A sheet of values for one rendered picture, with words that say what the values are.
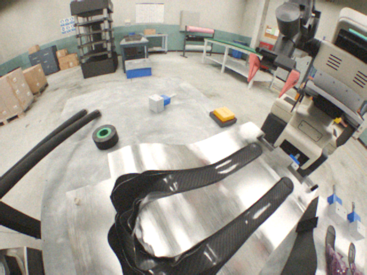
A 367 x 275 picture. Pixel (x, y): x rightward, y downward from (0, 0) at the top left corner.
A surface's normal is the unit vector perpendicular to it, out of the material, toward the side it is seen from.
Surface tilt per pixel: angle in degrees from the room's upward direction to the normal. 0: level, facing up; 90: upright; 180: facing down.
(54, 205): 0
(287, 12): 63
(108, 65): 90
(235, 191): 1
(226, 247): 29
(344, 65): 98
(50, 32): 90
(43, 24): 90
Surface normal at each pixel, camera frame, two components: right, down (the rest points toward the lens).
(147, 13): 0.34, 0.68
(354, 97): -0.77, 0.40
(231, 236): 0.49, -0.74
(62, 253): 0.07, -0.71
